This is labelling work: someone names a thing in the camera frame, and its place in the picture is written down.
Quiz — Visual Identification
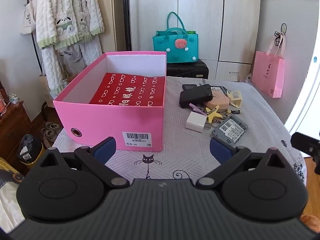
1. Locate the grey wifi router device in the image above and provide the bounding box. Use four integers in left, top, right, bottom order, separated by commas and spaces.
212, 115, 248, 147

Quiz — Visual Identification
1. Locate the yellow starfish hair clip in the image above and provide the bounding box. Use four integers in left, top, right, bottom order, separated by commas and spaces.
206, 105, 223, 124

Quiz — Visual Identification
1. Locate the white charger plug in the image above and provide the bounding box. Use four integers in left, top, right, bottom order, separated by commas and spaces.
185, 112, 207, 133

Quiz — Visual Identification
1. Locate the pink round compact case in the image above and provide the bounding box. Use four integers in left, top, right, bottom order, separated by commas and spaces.
204, 90, 230, 112

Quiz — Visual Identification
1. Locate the purple starfish hair clip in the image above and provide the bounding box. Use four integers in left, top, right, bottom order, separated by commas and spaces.
189, 103, 207, 115

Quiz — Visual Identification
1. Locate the cream claw hair clip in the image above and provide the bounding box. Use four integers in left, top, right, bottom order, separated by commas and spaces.
227, 91, 242, 108

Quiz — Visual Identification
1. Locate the pink cardboard storage box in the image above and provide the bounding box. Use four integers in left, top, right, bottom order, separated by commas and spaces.
54, 51, 167, 152

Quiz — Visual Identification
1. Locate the black power bank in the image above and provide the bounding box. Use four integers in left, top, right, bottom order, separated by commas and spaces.
179, 84, 213, 108

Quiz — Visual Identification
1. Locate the grey sneakers pair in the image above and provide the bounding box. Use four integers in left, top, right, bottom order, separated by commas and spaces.
41, 122, 62, 148

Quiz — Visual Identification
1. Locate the red patterned box liner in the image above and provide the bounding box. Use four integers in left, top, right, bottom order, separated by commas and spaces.
89, 73, 165, 107

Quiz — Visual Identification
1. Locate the pink paper gift bag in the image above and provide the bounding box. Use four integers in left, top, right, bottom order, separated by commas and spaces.
252, 32, 286, 99

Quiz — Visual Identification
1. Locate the brown wooden dresser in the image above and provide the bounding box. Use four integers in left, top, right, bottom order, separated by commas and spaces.
0, 80, 32, 160

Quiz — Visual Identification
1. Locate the black suitcase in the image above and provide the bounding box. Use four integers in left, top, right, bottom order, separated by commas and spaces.
167, 60, 209, 79

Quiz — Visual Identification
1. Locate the teal felt handbag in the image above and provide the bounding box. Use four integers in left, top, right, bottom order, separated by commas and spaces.
152, 11, 199, 63

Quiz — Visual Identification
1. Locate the white wardrobe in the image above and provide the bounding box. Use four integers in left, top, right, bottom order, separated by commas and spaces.
126, 0, 260, 81

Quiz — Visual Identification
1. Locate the white fluffy bathrobe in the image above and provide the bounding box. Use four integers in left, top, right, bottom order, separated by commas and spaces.
36, 0, 105, 98

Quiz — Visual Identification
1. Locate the white tote bag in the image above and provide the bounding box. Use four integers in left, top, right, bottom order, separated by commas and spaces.
20, 0, 37, 35

